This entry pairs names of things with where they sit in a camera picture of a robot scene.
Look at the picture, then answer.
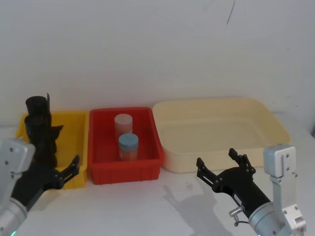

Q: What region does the black cylindrical container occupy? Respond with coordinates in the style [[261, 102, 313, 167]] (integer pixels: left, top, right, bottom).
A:
[[24, 115, 64, 148]]

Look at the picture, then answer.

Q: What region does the cream plastic tray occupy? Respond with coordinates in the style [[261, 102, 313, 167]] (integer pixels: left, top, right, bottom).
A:
[[152, 98, 292, 173]]

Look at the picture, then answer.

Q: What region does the clear jar pale pink lid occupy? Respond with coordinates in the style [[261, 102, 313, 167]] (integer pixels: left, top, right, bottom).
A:
[[114, 113, 134, 144]]

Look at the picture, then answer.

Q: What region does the clear jar blue lid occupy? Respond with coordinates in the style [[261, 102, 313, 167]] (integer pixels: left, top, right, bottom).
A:
[[118, 133, 139, 162]]

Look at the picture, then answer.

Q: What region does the red plastic bin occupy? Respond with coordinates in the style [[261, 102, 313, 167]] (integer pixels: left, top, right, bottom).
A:
[[88, 106, 164, 185]]

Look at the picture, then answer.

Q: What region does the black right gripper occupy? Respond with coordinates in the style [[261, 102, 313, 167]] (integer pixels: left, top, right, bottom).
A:
[[195, 147, 272, 215]]

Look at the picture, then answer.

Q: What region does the thin dark cable silver plug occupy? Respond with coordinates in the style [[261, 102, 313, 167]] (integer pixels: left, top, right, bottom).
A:
[[228, 206, 251, 227]]

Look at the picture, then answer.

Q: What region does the yellow plastic bin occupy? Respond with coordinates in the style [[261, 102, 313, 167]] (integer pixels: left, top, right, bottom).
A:
[[16, 110, 89, 190]]

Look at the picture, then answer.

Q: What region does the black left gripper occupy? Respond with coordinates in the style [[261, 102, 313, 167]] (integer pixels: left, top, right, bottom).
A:
[[10, 137, 81, 212]]

